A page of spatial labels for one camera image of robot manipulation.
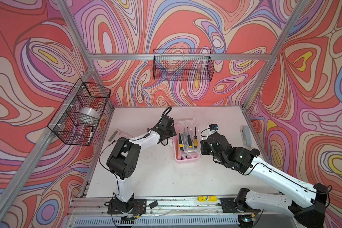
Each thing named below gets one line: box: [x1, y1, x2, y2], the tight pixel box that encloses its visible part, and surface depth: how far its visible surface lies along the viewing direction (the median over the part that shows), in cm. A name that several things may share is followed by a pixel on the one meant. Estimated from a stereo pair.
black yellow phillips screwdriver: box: [187, 126, 193, 148], surface depth 84 cm
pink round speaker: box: [251, 148, 261, 156], surface depth 90 cm
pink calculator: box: [106, 128, 133, 144], surface depth 101 cm
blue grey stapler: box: [240, 125, 252, 147], surface depth 99 cm
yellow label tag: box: [198, 195, 218, 202], surface depth 76 cm
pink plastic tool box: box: [172, 117, 201, 164], surface depth 88 cm
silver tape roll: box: [79, 107, 100, 121], surface depth 74 cm
